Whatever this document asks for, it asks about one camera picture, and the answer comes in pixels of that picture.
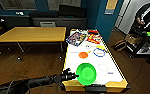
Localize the green plastic bowl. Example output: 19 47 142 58
75 62 98 86

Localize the small orange bowl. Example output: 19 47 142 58
78 51 89 59

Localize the blue rimmed white bowl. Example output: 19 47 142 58
92 47 107 58

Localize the colourful items pile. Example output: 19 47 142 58
65 31 89 46

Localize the red orange snack box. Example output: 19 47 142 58
85 34 103 46

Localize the grey low cabinet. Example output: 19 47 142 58
28 16 88 30

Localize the wooden office table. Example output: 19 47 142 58
0 26 67 62

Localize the brown bag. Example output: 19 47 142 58
112 39 127 52

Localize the dark interior window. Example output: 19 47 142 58
45 0 82 12
0 0 38 11

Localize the cardboard box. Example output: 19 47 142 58
125 34 143 46

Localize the black wheeled cart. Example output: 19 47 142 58
127 28 150 60

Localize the yellow wall sign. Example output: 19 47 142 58
104 0 119 15

